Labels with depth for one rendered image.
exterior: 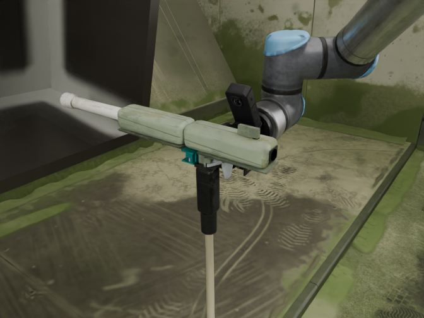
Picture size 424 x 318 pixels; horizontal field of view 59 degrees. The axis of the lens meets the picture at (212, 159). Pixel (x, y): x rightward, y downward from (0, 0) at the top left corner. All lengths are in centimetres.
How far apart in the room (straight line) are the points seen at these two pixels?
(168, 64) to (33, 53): 128
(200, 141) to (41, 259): 78
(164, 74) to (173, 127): 157
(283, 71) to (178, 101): 139
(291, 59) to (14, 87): 67
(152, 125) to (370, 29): 42
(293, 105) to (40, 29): 64
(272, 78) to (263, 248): 58
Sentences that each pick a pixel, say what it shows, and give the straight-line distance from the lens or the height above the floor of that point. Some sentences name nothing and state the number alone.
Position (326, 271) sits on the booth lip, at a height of 4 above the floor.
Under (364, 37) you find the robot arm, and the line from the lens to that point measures 77.
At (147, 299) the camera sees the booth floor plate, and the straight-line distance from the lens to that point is 104.
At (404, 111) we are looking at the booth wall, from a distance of 226.
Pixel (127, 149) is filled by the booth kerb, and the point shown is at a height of 8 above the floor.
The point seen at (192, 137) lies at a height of 54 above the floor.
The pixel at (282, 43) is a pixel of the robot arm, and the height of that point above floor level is 67.
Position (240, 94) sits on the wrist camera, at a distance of 68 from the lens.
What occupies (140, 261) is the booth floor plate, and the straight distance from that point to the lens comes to 116.
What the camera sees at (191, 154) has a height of 51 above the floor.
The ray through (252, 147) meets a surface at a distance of 55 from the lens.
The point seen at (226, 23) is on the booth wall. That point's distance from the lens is 263.
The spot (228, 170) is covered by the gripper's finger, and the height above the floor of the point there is 47.
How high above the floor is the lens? 75
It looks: 23 degrees down
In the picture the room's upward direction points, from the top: straight up
